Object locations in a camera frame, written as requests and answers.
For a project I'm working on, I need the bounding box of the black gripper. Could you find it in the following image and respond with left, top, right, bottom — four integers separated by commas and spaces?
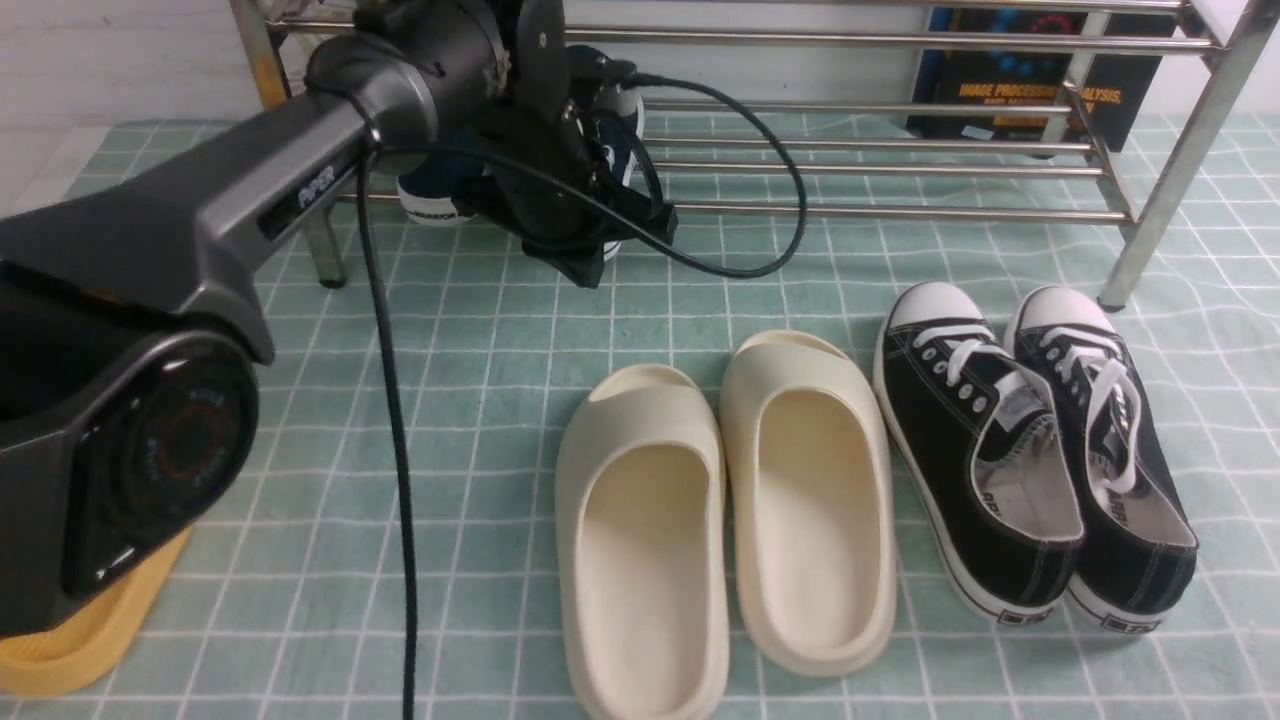
457, 1, 678, 290

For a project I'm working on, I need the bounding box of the navy slip-on shoe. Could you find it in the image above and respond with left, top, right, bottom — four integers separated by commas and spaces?
397, 152, 486, 227
567, 45, 666, 225

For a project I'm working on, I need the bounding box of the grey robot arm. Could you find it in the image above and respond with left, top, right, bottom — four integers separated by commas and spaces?
1, 1, 677, 638

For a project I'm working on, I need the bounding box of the metal shoe rack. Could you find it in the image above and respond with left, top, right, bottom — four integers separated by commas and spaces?
230, 1, 1277, 313

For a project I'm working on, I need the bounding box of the cream slide sandal left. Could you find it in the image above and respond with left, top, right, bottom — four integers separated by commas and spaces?
554, 364, 730, 719

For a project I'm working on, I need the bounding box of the cream slide sandal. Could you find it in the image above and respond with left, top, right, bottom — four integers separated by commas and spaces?
554, 364, 730, 719
719, 329, 897, 676

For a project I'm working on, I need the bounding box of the dark image processing book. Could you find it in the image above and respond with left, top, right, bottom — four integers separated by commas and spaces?
905, 8, 1161, 152

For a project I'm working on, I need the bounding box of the cream slide sandal right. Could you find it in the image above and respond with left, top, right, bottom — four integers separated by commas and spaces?
719, 329, 897, 676

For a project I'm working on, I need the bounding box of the black canvas sneaker left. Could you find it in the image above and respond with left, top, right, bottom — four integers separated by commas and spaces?
873, 282, 1085, 626

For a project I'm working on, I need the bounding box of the black canvas sneaker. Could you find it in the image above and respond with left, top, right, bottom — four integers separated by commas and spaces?
1004, 286, 1201, 635
873, 282, 1085, 626

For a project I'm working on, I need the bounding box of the green checkered cloth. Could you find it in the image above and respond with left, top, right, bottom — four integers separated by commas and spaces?
3, 115, 1279, 719

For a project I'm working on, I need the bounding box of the yellow slide sandal inner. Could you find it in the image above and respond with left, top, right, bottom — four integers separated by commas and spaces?
1, 529, 192, 700

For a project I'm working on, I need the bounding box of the black canvas sneaker right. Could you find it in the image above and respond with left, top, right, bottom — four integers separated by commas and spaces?
1004, 286, 1201, 635

